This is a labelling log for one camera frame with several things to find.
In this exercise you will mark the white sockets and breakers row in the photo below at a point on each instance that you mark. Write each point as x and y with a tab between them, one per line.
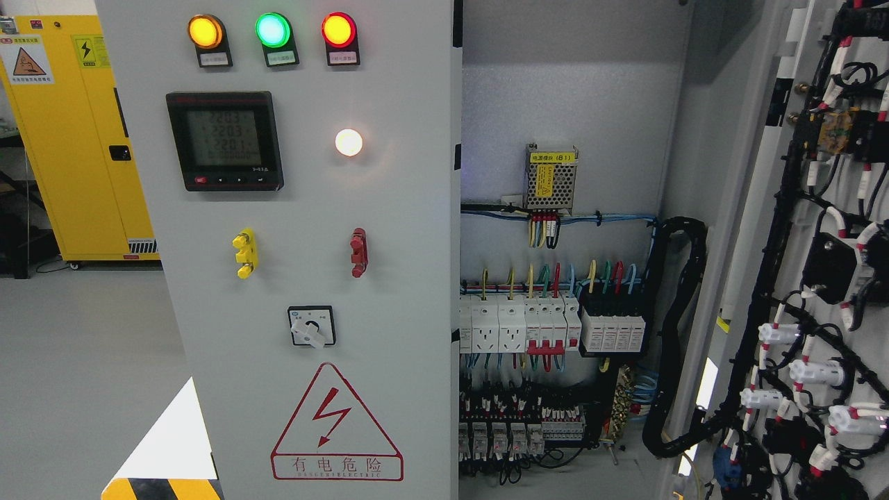
541	326

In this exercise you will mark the perforated metal power supply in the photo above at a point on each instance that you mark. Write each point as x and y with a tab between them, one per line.
550	178

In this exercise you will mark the relay and terminal row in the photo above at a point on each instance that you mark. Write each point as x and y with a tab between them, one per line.
508	423

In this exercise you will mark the brass ground bar right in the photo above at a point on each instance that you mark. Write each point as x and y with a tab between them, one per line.
619	410

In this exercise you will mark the grey cabinet door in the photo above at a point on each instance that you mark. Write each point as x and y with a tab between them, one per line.
773	360
396	324

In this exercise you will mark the red electric hazard sticker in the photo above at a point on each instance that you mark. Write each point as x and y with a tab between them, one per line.
332	436

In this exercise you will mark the black digital power meter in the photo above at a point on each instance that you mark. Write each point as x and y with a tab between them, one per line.
226	141

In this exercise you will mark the amber indicator lamp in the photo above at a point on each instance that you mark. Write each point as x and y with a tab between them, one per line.
208	35

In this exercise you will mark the red terminal post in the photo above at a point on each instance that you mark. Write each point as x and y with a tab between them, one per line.
359	252

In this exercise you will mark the white indicator lamp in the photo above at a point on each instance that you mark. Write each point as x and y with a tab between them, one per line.
349	142

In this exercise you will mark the green indicator lamp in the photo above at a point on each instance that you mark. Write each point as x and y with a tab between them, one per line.
276	37

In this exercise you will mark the yellow safety cabinet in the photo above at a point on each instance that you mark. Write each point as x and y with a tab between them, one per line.
58	76

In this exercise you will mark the black white surge protector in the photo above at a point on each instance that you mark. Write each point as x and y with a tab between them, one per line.
612	323

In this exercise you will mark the red indicator lamp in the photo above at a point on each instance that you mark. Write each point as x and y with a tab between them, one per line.
340	34

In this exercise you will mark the yellow terminal post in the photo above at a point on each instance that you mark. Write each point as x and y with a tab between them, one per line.
246	252

